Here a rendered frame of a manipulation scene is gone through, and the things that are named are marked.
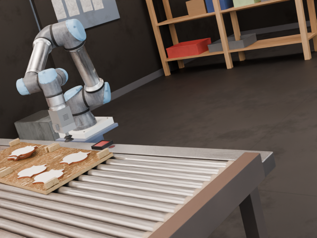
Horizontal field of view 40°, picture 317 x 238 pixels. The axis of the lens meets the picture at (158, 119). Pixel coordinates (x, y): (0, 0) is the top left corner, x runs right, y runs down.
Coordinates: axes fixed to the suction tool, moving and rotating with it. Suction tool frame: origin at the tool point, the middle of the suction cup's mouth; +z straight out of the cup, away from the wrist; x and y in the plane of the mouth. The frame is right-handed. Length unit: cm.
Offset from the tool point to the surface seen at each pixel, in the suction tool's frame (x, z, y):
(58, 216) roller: -30, 11, 39
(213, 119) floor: 256, 102, -176
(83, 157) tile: 1.7, 8.2, 4.9
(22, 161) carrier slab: -12.1, 9.0, -31.7
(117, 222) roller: -22, 12, 62
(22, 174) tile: -20.7, 8.2, -11.1
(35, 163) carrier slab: -10.5, 9.0, -19.8
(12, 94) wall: 135, 32, -428
